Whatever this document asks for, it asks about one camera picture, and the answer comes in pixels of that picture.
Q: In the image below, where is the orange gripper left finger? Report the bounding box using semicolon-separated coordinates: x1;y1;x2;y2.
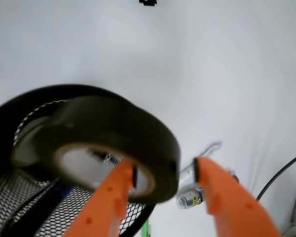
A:
64;159;134;237

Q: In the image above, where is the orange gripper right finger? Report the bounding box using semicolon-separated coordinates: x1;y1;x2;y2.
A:
193;157;281;237

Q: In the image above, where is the black tape roll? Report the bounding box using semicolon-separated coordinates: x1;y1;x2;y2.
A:
10;96;180;204

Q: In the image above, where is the black mesh pen holder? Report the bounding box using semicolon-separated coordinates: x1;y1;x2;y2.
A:
0;84;156;237

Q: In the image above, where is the green mechanical pencil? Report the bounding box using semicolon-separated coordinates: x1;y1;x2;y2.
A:
141;220;150;237

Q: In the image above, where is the blue yellow glue tube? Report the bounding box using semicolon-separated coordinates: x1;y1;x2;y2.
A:
175;169;240;210

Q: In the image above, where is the black camera cable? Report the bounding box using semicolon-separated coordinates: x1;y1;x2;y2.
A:
255;150;296;200

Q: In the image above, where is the black camera stand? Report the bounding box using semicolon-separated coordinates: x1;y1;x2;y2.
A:
139;0;157;6

